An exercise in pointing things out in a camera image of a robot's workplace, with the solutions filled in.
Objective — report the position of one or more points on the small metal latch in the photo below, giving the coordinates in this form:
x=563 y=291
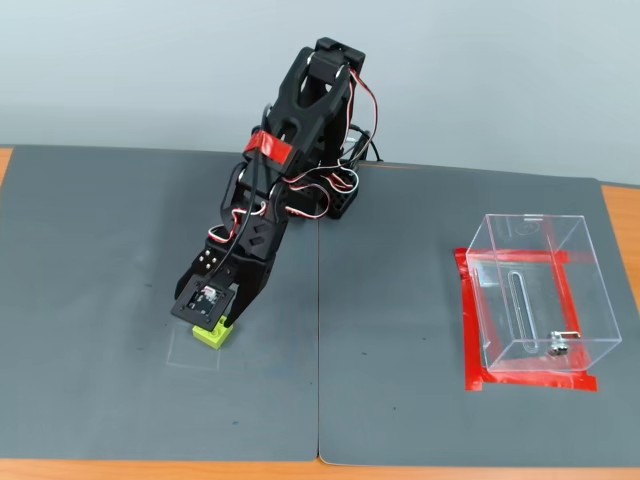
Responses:
x=557 y=345

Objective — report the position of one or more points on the gray mat with chalk square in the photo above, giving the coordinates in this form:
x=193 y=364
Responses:
x=100 y=250

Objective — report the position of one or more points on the green lego block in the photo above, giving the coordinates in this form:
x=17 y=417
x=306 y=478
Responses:
x=210 y=337

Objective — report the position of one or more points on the red tape frame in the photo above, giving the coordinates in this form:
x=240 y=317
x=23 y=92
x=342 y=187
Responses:
x=472 y=350

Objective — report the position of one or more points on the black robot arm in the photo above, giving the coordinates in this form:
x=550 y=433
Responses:
x=300 y=100

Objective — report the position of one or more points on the transparent acrylic box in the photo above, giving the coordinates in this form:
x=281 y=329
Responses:
x=590 y=300

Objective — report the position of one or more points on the red tape strip on arm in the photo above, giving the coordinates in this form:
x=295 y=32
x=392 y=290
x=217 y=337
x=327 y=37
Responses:
x=270 y=147

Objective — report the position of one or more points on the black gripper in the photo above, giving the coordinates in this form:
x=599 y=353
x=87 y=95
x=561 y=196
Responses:
x=248 y=289

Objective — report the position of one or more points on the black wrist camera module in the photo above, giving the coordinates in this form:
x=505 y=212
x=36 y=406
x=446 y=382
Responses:
x=200 y=305

